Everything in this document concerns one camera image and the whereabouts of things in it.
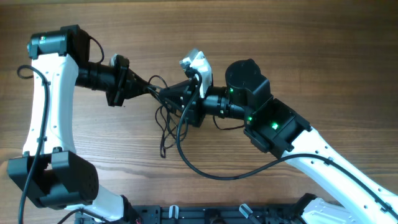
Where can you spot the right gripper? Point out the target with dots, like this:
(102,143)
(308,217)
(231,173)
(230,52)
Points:
(181,93)

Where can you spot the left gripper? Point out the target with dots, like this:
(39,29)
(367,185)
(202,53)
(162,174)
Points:
(126,83)

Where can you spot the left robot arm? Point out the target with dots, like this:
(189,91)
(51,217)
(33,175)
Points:
(49,172)

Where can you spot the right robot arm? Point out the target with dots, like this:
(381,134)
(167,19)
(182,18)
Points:
(273,127)

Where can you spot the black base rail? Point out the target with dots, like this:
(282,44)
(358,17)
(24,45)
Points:
(268,214)

